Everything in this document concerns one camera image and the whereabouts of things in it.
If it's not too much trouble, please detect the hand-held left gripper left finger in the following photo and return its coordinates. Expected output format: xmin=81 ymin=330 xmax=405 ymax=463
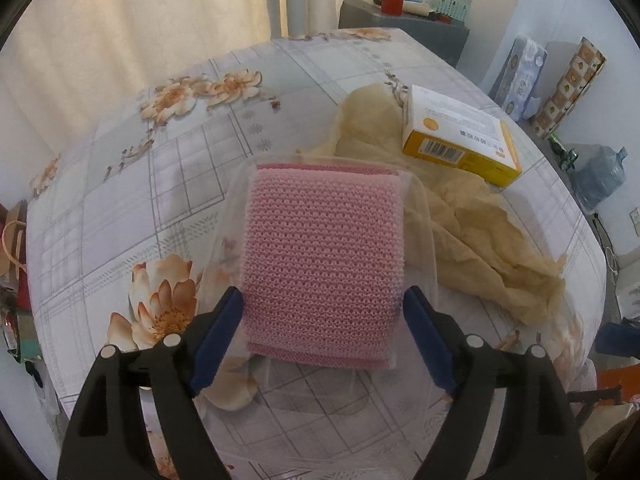
xmin=57 ymin=286 xmax=246 ymax=480

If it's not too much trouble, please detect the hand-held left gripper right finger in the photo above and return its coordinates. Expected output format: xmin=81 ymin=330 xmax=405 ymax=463
xmin=402 ymin=285 xmax=586 ymax=480

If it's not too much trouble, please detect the clear plastic container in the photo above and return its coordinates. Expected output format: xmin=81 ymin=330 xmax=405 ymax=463
xmin=197 ymin=160 xmax=453 ymax=471

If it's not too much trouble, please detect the pink knitted cloth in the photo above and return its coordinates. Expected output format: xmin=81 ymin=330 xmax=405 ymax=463
xmin=240 ymin=162 xmax=403 ymax=371

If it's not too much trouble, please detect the yellow white box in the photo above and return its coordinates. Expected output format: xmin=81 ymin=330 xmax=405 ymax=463
xmin=401 ymin=85 xmax=523 ymax=188

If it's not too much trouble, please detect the floral tablecloth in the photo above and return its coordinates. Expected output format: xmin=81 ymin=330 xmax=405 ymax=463
xmin=25 ymin=27 xmax=608 ymax=480

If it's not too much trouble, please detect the green cardboard box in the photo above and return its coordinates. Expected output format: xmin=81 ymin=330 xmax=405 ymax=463
xmin=10 ymin=330 xmax=43 ymax=362

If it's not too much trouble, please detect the red gift bag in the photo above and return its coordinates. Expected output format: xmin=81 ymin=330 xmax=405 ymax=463
xmin=0 ymin=217 xmax=31 ymax=311

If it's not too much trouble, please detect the green bottle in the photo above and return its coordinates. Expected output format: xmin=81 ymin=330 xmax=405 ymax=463
xmin=547 ymin=132 xmax=578 ymax=171

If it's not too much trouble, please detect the large blue water jug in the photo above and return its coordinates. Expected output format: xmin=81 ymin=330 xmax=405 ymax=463
xmin=570 ymin=144 xmax=628 ymax=211

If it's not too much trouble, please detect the white tissue pack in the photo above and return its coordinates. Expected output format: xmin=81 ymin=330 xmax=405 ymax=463
xmin=492 ymin=34 xmax=548 ymax=122

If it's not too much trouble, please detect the patterned paper roll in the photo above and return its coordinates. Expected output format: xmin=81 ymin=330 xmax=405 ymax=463
xmin=532 ymin=37 xmax=607 ymax=138

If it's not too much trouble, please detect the grey cabinet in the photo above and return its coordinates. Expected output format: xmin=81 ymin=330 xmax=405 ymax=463
xmin=339 ymin=0 xmax=471 ymax=68

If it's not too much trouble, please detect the teal chopstick holder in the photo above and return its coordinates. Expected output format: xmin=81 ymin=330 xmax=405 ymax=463
xmin=432 ymin=0 xmax=473 ymax=26

